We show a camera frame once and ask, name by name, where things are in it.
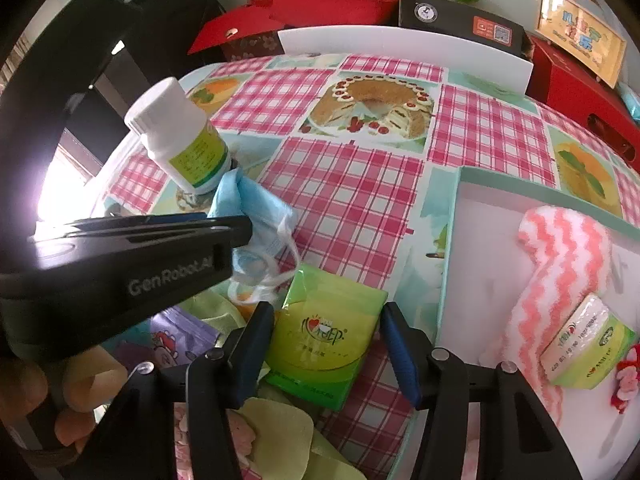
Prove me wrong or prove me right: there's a pink patterned cloth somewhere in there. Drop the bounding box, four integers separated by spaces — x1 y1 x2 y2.
174 402 256 479

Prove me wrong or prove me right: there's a purple baby wipes pack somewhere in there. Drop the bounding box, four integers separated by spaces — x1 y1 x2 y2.
102 307 220 372

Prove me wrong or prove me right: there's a light green cloth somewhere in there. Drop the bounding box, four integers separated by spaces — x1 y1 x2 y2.
174 290 367 479

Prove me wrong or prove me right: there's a green tissue pack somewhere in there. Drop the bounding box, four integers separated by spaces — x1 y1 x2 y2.
539 294 636 390
266 264 387 411

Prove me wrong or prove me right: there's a blue face mask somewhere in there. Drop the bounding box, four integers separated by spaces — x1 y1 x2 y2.
208 168 300 306

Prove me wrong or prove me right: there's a pink white striped towel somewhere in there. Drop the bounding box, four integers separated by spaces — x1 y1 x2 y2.
480 206 612 422

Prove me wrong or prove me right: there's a red pink hair bow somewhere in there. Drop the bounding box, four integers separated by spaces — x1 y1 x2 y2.
611 344 639 414

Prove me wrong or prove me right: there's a person hand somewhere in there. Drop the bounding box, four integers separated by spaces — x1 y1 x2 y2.
1 346 128 452

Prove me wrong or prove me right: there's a teal shallow box tray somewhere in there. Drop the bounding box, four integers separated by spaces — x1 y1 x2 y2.
387 166 640 480

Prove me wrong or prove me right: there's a white pill bottle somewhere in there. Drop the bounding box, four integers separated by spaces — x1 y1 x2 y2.
124 77 231 195

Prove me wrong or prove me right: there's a black cabinet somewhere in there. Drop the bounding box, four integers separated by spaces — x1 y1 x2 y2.
66 0 220 164

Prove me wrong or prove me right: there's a white foam board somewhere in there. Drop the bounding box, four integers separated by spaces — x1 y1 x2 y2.
278 25 534 93

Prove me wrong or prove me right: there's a red carton box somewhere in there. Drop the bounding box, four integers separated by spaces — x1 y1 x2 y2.
526 36 639 171

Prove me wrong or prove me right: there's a blue wet wipes pack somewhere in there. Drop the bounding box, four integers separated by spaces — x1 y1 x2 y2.
616 81 640 125

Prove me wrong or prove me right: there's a black flat box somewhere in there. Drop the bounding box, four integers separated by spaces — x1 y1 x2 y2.
398 0 533 60

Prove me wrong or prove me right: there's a red gift bag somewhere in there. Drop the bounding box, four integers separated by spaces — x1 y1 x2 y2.
189 0 399 54

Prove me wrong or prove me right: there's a wooden handle gift box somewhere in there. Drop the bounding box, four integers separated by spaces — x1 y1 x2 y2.
535 0 627 89

